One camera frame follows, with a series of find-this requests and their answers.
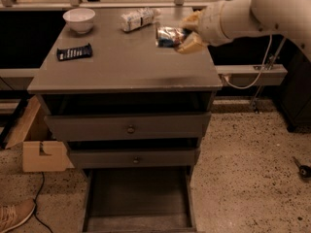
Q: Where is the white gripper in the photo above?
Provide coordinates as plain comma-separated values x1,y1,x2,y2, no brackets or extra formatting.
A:
176,0,232,54

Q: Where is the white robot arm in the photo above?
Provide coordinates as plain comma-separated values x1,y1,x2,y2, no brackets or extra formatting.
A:
177,0,311,59

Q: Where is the grey drawer cabinet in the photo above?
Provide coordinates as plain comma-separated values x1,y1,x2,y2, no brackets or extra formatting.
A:
26,6,224,233

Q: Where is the grey top drawer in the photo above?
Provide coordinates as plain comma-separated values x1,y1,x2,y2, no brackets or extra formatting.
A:
45,113,211,142

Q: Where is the grey drawer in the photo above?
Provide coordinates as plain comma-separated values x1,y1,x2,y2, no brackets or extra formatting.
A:
69,149,200,169
45,113,211,142
79,167,197,233

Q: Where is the grey middle drawer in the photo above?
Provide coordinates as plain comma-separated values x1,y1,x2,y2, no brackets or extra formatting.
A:
69,149,200,169

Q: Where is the grey bottom drawer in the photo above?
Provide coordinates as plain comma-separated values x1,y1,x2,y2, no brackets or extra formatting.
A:
79,167,197,233

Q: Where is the white plastic bottle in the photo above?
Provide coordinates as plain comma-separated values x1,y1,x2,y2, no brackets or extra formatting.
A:
121,8,161,32

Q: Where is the white ceramic bowl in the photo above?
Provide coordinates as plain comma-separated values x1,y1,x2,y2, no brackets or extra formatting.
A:
63,8,95,34

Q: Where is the black tool on floor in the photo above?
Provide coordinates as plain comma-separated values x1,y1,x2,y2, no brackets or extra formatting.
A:
293,157,311,178

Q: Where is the cardboard box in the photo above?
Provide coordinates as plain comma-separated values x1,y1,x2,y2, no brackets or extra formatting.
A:
6,97,74,172

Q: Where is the tan sneaker shoe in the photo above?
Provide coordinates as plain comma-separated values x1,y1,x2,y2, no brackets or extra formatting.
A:
0,198,36,233

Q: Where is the white hanging cable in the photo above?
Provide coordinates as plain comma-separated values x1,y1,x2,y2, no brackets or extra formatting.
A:
222,34,274,90

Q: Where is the grey wall rail shelf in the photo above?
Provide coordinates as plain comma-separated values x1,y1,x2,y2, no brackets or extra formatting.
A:
216,64,288,87

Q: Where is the black floor cable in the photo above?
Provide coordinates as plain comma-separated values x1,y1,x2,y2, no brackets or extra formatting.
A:
32,172,53,233

